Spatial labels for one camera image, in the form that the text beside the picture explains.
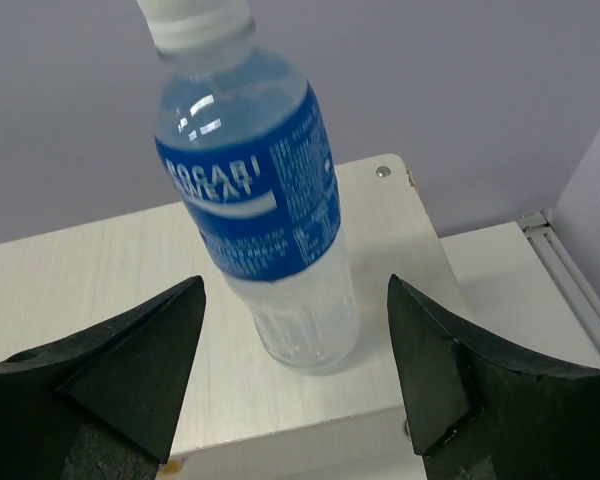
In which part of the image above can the white two-tier wooden shelf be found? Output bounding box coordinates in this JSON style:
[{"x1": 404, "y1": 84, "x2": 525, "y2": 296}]
[{"x1": 0, "y1": 154, "x2": 470, "y2": 479}]

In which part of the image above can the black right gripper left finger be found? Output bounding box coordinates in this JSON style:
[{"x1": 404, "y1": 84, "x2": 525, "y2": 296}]
[{"x1": 0, "y1": 276, "x2": 206, "y2": 479}]

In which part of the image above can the aluminium frame rail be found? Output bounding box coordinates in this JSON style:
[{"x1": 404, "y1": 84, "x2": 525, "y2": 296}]
[{"x1": 517, "y1": 212, "x2": 600, "y2": 355}]

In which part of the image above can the blue label water bottle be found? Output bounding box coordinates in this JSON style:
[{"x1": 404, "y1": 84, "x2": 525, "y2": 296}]
[{"x1": 139, "y1": 1, "x2": 361, "y2": 372}]

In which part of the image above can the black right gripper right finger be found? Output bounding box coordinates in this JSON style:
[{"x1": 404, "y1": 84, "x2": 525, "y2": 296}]
[{"x1": 387, "y1": 276, "x2": 600, "y2": 479}]

